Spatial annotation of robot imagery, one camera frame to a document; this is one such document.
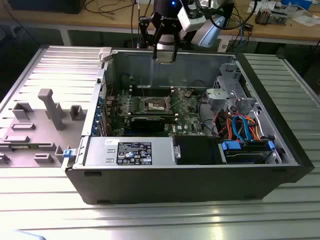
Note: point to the blue cardboard box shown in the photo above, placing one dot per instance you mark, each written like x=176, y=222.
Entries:
x=300, y=3

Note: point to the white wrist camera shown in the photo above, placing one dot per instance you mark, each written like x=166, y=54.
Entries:
x=190, y=21

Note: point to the grey parts rack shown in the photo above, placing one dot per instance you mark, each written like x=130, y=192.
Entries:
x=37, y=130

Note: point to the black RAM slot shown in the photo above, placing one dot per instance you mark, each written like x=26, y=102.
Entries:
x=136, y=92
x=136, y=87

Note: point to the wooden workbench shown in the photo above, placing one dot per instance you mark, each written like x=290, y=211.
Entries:
x=112, y=21

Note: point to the dark RAM stick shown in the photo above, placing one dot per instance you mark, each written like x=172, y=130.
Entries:
x=170, y=118

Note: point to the pale grey case latch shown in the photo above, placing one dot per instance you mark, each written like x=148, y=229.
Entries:
x=105, y=53

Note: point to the silver power supply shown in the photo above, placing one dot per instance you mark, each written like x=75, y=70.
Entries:
x=100, y=150

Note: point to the small black adapter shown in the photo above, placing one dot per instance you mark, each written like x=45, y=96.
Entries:
x=248, y=27

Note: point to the metal heat sink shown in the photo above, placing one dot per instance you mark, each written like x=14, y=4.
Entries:
x=262, y=16

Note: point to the pale blue plastic object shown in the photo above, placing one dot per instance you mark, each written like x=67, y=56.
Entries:
x=27, y=236

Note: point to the green motherboard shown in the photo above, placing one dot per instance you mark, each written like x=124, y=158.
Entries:
x=185, y=120

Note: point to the black PC case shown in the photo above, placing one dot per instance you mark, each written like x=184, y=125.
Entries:
x=175, y=185

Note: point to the silver drive cage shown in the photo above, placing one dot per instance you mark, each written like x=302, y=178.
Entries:
x=220, y=96

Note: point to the silver CPU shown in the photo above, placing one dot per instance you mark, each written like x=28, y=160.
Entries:
x=165, y=57

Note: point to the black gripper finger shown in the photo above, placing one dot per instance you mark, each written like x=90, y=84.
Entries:
x=177, y=45
x=157, y=40

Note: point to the hard disk in blue carrier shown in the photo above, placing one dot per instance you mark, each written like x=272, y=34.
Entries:
x=230, y=145

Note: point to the black graphics card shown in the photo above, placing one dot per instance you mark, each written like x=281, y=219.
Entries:
x=147, y=125

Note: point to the coin battery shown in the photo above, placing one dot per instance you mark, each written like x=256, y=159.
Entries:
x=188, y=93

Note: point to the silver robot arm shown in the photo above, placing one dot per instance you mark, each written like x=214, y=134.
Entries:
x=212, y=30

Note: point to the blue case latch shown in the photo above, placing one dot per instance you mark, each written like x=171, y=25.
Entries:
x=68, y=153

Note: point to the grey electronic module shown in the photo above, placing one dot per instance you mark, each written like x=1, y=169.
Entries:
x=277, y=17

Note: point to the white leaflet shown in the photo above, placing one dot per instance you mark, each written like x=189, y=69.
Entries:
x=257, y=5

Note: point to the black rectangular box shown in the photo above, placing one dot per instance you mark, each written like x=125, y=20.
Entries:
x=230, y=12

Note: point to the white paper sheet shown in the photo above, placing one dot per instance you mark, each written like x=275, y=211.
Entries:
x=305, y=20

